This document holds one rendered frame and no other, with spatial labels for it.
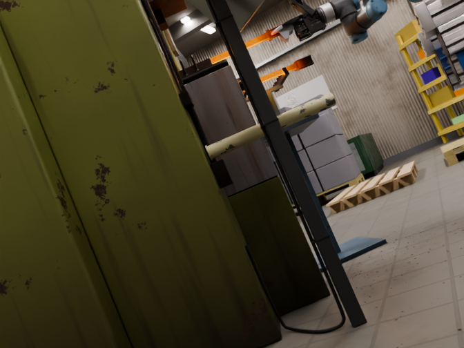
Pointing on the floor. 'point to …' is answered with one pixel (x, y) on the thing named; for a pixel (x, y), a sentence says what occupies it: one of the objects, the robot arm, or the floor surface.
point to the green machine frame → (139, 175)
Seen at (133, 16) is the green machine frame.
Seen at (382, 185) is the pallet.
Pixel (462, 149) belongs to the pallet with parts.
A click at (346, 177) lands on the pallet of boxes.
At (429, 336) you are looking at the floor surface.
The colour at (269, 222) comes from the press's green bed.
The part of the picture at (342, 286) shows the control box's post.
